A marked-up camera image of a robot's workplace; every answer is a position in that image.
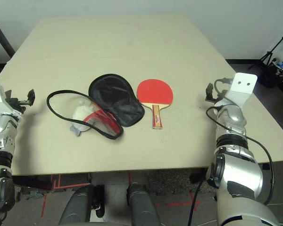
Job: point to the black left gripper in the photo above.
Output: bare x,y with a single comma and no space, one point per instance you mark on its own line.
15,103

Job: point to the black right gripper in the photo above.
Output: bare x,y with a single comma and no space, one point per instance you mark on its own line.
219,95

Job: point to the red wooden ping-pong paddle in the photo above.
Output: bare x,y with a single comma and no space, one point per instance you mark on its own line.
154,91

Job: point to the black red paddle case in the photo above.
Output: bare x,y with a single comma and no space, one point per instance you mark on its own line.
118,99

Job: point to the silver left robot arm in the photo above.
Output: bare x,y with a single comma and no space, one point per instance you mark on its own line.
0,127

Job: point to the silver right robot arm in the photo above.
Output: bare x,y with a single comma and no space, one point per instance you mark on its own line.
238,179

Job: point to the black bin with items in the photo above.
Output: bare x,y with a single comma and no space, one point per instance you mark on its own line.
271,77

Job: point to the black tripod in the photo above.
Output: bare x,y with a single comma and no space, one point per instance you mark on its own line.
268,55

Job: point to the grey robot left leg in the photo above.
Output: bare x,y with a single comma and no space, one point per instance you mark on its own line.
77,207

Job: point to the grey robot leg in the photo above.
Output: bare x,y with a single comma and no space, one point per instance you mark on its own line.
141,204
77,207

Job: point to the grey robot right leg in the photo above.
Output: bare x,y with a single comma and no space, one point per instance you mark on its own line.
141,204

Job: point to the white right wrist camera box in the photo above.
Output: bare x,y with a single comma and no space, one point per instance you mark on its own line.
240,90

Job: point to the side table with black frame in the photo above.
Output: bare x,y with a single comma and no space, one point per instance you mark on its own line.
3,39

